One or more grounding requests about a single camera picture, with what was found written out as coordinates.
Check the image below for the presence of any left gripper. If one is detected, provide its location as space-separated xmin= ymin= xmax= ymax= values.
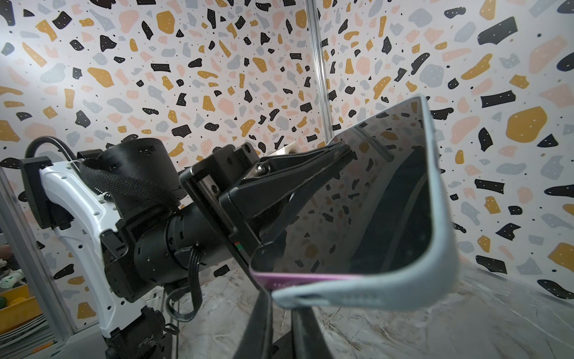
xmin=134 ymin=142 xmax=352 ymax=287

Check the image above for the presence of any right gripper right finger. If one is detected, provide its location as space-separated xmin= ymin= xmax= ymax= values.
xmin=291 ymin=308 xmax=333 ymax=359

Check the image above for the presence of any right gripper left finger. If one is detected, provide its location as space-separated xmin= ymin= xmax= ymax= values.
xmin=233 ymin=290 xmax=273 ymax=359

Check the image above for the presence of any black phone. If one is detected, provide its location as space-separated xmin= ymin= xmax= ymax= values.
xmin=250 ymin=95 xmax=459 ymax=311

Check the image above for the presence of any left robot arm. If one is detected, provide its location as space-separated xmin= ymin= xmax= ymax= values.
xmin=20 ymin=136 xmax=353 ymax=358

